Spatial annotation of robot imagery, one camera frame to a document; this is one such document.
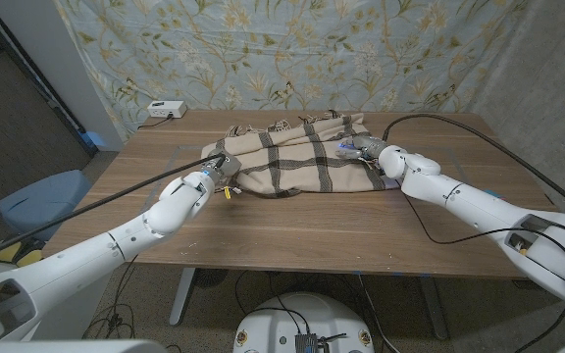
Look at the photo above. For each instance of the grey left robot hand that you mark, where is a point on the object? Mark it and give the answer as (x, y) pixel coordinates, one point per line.
(223, 166)

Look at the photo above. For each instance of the dark round floor object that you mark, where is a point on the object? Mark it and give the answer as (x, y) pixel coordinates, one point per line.
(210, 277)

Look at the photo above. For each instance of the floral printed backdrop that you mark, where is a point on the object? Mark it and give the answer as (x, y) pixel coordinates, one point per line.
(287, 49)

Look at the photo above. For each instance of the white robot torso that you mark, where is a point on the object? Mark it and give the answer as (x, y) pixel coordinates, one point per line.
(302, 318)

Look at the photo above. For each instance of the white power strip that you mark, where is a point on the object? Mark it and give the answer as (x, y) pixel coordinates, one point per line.
(166, 109)

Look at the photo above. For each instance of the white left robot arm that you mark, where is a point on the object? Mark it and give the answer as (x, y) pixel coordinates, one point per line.
(116, 245)

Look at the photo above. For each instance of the beige plaid scarf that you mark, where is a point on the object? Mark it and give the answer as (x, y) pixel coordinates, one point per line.
(302, 162)

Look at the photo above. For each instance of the blue padded stool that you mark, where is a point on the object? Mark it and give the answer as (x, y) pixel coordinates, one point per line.
(42, 203)

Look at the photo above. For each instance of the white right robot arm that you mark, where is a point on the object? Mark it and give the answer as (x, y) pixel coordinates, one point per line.
(474, 206)

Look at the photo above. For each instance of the grey table leg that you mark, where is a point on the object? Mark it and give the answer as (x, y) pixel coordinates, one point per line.
(434, 309)

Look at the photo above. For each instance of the white table leg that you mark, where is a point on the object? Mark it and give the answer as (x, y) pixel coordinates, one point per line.
(183, 294)

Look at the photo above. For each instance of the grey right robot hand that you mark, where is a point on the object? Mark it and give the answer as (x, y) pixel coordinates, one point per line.
(368, 146)

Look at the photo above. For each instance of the blue tape patch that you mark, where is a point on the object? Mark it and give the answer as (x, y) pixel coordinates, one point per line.
(95, 139)

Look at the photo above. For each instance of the black yellow slipper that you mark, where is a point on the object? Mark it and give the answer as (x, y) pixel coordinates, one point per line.
(4, 252)
(31, 257)

